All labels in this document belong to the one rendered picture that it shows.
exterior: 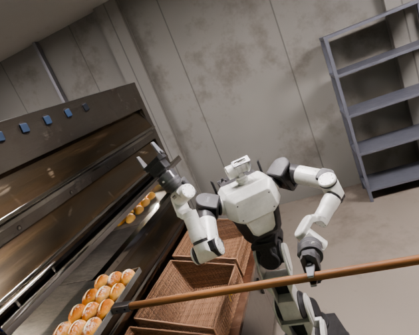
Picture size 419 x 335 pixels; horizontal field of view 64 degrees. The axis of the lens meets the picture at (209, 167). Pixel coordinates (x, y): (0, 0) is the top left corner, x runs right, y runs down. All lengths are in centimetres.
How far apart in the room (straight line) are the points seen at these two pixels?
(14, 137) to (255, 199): 115
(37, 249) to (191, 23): 324
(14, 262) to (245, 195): 103
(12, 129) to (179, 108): 288
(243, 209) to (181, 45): 303
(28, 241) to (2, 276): 19
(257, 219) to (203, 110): 286
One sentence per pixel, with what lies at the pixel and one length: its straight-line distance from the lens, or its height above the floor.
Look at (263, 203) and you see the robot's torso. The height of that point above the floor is 130.
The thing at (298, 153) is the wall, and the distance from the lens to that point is 437.
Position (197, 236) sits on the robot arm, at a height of 137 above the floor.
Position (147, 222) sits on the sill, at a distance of 240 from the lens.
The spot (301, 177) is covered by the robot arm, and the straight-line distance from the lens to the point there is 161.
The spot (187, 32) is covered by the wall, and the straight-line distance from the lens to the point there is 430.
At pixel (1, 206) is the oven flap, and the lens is 166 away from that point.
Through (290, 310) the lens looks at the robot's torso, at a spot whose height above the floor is 65.
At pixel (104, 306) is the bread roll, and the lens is 160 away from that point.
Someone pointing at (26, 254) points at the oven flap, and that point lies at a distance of 170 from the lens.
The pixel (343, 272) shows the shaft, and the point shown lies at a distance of 123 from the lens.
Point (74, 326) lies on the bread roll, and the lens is 160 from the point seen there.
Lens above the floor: 195
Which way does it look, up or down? 15 degrees down
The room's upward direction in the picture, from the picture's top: 23 degrees counter-clockwise
